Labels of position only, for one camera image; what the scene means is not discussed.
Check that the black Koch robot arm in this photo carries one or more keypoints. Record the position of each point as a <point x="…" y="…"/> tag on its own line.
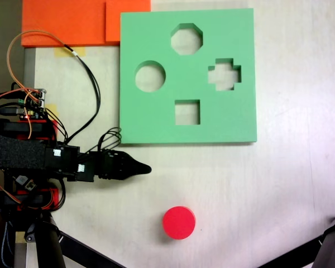
<point x="16" y="155"/>

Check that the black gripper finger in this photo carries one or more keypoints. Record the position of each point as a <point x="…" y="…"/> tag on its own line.
<point x="125" y="162"/>
<point x="125" y="173"/>

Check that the red cylinder block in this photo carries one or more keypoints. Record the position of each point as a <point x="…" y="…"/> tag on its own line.
<point x="179" y="222"/>

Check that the large orange foam board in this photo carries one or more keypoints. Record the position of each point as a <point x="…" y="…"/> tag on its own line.
<point x="61" y="22"/>

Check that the black tripod leg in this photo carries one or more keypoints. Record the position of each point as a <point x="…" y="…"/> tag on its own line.
<point x="330" y="245"/>
<point x="51" y="245"/>

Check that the yellow masking tape piece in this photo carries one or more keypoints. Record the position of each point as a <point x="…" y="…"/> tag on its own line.
<point x="81" y="51"/>
<point x="52" y="107"/>

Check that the green shape sorter board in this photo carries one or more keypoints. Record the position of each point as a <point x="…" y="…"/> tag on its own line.
<point x="156" y="125"/>

